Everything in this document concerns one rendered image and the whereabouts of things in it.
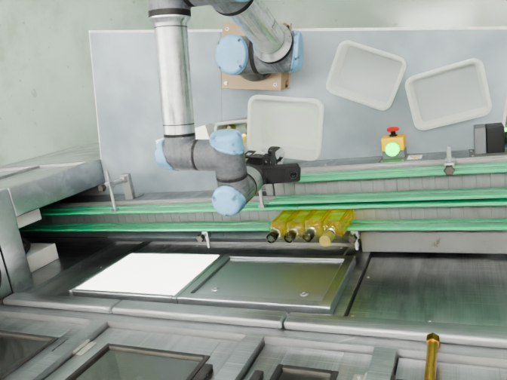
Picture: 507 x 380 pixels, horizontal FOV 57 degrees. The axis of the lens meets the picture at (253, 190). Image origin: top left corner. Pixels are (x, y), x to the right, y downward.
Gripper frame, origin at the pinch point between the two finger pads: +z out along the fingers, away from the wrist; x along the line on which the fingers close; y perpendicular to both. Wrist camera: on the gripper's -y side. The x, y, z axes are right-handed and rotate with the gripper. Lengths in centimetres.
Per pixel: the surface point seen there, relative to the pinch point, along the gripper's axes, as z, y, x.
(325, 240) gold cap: -8.7, -14.5, 22.3
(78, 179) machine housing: 16, 98, 25
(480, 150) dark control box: 27, -53, 5
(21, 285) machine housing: -27, 94, 48
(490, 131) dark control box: 28, -55, -1
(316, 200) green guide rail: 11.9, -6.2, 20.1
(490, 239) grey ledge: 19, -59, 31
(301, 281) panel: -11.5, -7.8, 35.8
